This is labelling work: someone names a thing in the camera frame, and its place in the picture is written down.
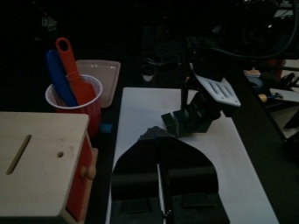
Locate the small blue block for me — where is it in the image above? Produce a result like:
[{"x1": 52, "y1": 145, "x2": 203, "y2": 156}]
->
[{"x1": 98, "y1": 123, "x2": 115, "y2": 135}]

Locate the white plastic cutting board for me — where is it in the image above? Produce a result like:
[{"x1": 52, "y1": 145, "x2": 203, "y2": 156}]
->
[{"x1": 104, "y1": 87, "x2": 279, "y2": 224}]

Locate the red drawer with wooden knob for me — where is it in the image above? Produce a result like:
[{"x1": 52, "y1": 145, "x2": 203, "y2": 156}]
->
[{"x1": 62, "y1": 132, "x2": 99, "y2": 224}]

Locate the red plastic cup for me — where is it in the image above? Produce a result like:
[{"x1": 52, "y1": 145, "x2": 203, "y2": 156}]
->
[{"x1": 44, "y1": 73, "x2": 104, "y2": 138}]

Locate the wooden box with slot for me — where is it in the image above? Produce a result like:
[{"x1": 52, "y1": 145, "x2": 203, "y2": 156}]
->
[{"x1": 0, "y1": 111, "x2": 91, "y2": 224}]

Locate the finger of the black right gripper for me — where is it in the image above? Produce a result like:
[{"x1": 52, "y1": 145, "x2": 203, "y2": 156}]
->
[{"x1": 186, "y1": 95, "x2": 222, "y2": 135}]

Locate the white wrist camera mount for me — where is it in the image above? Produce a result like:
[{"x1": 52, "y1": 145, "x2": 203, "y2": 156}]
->
[{"x1": 192, "y1": 73, "x2": 242, "y2": 108}]

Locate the white background board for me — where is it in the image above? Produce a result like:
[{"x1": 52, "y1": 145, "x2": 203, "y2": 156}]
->
[{"x1": 267, "y1": 87, "x2": 299, "y2": 103}]

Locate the small white background cup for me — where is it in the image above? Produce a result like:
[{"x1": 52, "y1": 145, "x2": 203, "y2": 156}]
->
[{"x1": 140, "y1": 64, "x2": 158, "y2": 83}]

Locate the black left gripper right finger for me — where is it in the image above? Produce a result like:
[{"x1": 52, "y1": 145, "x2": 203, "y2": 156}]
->
[{"x1": 155, "y1": 127, "x2": 231, "y2": 224}]

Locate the small yellow background item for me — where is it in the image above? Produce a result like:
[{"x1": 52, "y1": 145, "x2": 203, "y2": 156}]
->
[{"x1": 257, "y1": 93, "x2": 271, "y2": 103}]

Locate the orange toy knife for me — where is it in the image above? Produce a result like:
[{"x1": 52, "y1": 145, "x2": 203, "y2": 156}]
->
[{"x1": 54, "y1": 37, "x2": 99, "y2": 107}]

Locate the blue toy knife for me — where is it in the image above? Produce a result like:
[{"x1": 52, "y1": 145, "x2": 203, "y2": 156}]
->
[{"x1": 46, "y1": 48, "x2": 80, "y2": 108}]

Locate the dark hanging cable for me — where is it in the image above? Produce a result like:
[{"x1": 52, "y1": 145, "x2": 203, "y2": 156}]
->
[{"x1": 208, "y1": 0, "x2": 299, "y2": 60}]

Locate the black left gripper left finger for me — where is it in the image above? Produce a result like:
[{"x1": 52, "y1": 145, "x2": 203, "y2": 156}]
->
[{"x1": 110, "y1": 125, "x2": 166, "y2": 224}]

